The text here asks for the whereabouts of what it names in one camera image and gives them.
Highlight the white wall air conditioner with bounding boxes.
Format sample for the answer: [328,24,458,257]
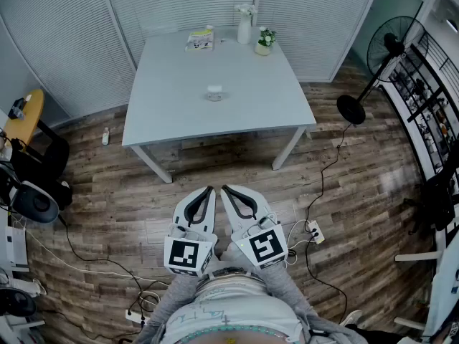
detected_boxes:
[432,0,459,34]

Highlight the black fan cable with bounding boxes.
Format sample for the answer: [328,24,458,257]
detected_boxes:
[303,122,354,226]

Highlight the white table leg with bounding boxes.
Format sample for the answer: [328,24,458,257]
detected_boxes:
[271,126,308,171]
[131,144,174,184]

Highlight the black floor cable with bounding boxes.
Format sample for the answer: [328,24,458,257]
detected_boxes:
[57,213,169,322]

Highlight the small black device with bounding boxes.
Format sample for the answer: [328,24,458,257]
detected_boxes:
[7,97,28,121]

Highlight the snakeskin pattern belt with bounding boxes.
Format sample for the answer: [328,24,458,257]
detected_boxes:
[206,266,266,282]

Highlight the small white case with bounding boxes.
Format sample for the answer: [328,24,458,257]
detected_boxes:
[206,84,225,102]

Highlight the white and black headset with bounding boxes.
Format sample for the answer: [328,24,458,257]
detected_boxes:
[9,180,60,225]

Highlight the person's left forearm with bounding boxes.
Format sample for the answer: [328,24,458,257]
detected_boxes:
[153,272,201,322]

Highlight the teal bead necklace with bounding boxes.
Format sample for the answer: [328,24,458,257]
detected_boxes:
[179,322,301,343]

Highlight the person's white printed top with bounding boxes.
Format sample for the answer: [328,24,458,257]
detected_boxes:
[168,279,305,344]

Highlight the black white display shelf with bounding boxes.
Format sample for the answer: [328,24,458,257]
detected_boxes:
[379,23,459,184]

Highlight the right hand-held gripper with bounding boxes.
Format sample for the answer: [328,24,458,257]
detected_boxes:
[219,184,288,271]

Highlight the white ceramic vase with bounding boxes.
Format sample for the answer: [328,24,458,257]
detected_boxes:
[237,14,252,45]

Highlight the black stool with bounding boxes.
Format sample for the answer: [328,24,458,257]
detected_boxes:
[10,120,72,211]

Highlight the person's gray cardigan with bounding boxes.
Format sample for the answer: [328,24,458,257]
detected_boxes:
[132,292,363,344]

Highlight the white desk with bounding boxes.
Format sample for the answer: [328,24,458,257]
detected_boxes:
[394,242,459,340]

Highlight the potted white-flower plant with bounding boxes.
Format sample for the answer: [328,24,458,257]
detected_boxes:
[254,26,277,57]

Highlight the green yellow cover book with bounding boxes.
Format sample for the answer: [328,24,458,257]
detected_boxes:
[184,30,215,52]

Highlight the black office chair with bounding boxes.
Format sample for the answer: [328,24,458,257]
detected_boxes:
[403,148,459,236]

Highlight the white power strip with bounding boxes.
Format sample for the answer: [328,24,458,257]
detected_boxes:
[125,309,150,326]
[306,219,326,244]

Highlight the person's right forearm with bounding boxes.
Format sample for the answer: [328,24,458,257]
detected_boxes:
[263,262,323,322]

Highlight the black standing fan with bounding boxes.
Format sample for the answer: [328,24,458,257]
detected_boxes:
[336,15,428,125]

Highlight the yellow round table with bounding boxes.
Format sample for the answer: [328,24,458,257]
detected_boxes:
[4,89,45,152]

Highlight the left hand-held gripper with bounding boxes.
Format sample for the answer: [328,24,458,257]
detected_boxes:
[164,184,219,278]

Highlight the person's pale trousers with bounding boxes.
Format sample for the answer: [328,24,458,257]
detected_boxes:
[217,242,252,270]

